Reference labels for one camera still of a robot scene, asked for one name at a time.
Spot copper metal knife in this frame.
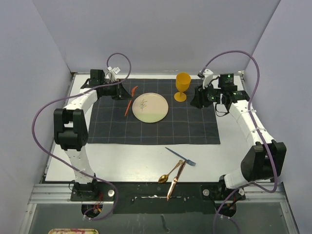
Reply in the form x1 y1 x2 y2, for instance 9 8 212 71
167 161 186 201

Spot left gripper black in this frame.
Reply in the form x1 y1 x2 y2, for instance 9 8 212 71
100 78 133 100

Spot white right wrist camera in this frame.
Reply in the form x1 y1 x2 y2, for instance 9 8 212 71
197 69 214 89

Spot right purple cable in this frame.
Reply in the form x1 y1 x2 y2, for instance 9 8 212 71
198 50 278 234

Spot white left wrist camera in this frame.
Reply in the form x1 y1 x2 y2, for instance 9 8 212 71
106 66 120 82

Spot beige plate with plant motif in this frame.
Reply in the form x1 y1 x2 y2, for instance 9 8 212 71
132 93 169 123

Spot orange plastic cup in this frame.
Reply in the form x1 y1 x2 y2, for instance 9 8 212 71
174 73 191 102

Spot dark grey checked cloth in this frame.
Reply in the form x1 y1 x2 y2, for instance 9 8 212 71
87 78 221 145

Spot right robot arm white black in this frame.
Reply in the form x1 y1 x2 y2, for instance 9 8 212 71
191 69 287 199

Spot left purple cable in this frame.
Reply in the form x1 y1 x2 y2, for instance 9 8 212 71
32 53 132 221

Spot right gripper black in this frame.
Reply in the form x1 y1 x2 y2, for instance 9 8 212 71
191 81 223 109

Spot gold metal spoon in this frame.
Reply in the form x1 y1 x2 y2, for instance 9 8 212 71
158 160 183 184

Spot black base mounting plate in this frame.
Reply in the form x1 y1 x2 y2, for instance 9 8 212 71
70 182 246 215

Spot blue plastic fork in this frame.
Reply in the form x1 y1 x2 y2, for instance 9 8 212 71
165 147 196 166

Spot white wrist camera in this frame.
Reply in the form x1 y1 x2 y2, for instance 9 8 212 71
197 69 214 89
106 66 120 82

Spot orange plastic fork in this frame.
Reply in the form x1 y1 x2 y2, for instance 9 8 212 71
124 86 138 117

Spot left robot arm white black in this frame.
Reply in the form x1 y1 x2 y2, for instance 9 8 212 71
54 67 132 200

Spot floral tray edge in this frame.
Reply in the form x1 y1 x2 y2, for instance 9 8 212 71
48 228 99 234

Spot purple cable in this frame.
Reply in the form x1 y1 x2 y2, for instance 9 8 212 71
32 53 132 221
198 50 278 234

